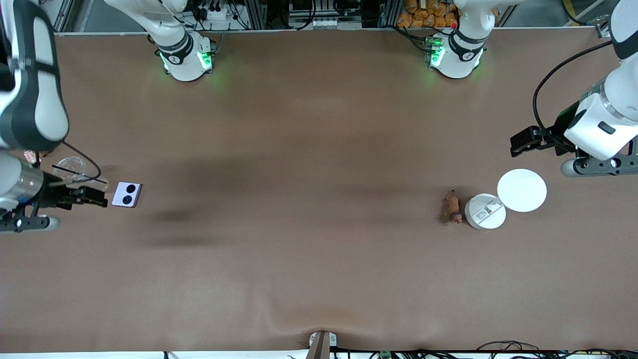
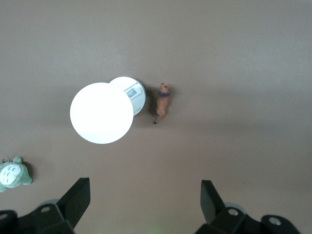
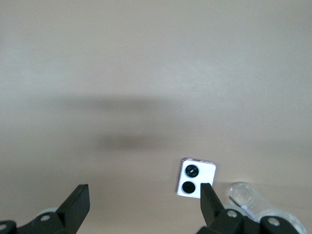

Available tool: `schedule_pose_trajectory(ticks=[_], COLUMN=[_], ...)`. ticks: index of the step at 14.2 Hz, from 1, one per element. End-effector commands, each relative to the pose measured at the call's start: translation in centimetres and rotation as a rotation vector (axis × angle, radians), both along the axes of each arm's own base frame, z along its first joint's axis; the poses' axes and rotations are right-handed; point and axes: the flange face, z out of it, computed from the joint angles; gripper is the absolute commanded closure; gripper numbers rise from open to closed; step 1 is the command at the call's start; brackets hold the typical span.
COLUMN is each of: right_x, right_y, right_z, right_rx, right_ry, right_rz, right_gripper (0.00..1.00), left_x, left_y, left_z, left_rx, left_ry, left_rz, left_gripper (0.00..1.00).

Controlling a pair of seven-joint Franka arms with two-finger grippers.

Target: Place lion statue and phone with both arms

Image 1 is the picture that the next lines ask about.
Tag purple flip phone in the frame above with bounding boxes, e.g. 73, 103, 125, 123
112, 181, 143, 208

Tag black drinking straw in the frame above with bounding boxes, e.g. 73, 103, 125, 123
51, 165, 108, 184

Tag clear plastic cup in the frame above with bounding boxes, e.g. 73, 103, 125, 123
52, 156, 109, 192

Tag white round flat disc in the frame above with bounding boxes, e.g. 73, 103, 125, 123
497, 169, 548, 213

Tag white round container with label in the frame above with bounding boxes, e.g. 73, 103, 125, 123
464, 193, 507, 231

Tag orange packaged snacks pile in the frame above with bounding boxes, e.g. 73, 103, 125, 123
397, 0, 462, 29

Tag white power strip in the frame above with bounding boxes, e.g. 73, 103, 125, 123
192, 2, 235, 21

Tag brown table cover mat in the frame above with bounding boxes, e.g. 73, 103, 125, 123
0, 27, 638, 354

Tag metal table clamp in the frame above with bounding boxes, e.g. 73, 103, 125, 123
308, 331, 338, 359

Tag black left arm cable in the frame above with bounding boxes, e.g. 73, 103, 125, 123
532, 41, 614, 148

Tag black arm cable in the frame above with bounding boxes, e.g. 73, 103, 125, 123
532, 41, 614, 148
60, 141, 103, 182

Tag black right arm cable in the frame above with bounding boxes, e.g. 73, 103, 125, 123
60, 141, 103, 182

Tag aluminium corner bracket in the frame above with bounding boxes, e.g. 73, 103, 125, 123
588, 15, 612, 38

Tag black floor cable bundle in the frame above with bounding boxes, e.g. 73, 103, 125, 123
476, 340, 638, 359

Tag aluminium table edge rail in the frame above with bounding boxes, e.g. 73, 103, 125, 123
54, 27, 606, 36

